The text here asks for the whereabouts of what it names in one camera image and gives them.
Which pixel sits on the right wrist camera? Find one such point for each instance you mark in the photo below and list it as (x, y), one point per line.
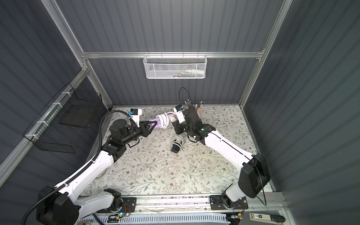
(178, 110)

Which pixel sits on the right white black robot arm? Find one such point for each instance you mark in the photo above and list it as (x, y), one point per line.
(254, 172)

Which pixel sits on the black power strip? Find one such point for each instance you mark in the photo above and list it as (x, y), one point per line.
(177, 144)

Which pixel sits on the floral table mat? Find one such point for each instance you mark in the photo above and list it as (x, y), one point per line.
(150, 168)

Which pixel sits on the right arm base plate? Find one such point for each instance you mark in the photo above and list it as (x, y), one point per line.
(219, 202)

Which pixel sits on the black wire basket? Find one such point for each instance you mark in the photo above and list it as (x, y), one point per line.
(62, 128)

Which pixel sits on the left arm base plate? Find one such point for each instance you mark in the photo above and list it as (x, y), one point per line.
(127, 205)

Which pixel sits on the white slotted cable duct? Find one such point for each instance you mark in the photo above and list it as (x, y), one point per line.
(158, 219)

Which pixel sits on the bundle of pens and pencils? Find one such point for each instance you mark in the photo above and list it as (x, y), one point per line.
(191, 104)

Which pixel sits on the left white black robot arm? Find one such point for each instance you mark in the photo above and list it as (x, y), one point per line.
(61, 205)

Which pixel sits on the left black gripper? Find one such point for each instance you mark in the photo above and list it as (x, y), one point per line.
(144, 129)

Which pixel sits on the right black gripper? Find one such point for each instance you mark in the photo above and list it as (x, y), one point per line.
(184, 123)

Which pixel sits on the purple power strip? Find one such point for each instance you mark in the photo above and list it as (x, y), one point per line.
(164, 119)

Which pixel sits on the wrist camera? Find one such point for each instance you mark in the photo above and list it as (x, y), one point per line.
(178, 110)
(135, 114)

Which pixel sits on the markers in white basket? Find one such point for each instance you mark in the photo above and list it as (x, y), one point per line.
(189, 73)

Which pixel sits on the white label device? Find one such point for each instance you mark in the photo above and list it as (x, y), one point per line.
(267, 218)

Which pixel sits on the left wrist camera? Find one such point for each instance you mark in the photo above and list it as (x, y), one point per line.
(135, 114)

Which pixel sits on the white wire mesh basket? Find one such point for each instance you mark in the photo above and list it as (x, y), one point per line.
(159, 67)

